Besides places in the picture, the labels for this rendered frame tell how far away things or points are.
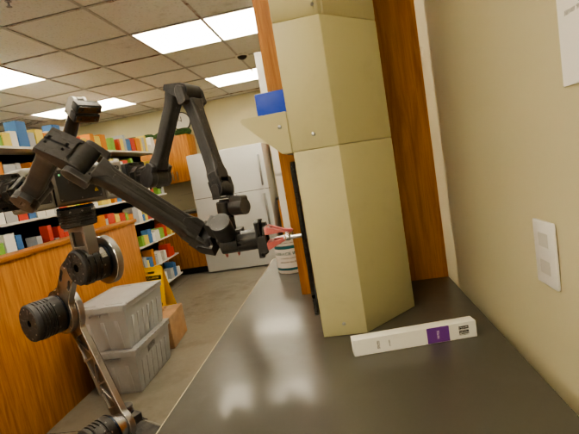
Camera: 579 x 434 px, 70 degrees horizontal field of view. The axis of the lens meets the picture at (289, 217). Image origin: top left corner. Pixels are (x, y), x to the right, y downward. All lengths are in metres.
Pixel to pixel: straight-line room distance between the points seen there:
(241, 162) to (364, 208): 5.06
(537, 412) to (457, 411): 0.12
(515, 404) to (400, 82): 0.95
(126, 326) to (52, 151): 2.12
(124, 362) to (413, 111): 2.57
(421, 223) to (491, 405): 0.73
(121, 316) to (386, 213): 2.34
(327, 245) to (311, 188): 0.15
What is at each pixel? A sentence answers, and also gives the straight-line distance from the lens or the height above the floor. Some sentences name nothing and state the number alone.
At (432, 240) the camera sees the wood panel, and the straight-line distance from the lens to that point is 1.42.
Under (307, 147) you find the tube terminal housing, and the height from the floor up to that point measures 1.42.
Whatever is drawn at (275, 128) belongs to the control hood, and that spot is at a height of 1.47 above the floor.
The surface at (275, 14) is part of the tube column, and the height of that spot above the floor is 1.73.
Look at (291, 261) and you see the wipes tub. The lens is 1.72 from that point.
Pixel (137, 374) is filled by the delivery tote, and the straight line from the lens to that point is 3.25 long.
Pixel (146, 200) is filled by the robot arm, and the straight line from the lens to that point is 1.14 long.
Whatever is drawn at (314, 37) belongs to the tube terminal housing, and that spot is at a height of 1.66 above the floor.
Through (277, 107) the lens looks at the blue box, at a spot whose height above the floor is 1.55.
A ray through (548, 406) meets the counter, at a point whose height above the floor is 0.94.
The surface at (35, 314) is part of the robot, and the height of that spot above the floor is 0.93.
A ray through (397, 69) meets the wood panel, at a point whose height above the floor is 1.62.
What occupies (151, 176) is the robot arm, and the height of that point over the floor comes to 1.43.
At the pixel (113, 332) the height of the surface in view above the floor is 0.46.
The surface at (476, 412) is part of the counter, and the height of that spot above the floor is 0.94.
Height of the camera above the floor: 1.38
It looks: 7 degrees down
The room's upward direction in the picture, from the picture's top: 10 degrees counter-clockwise
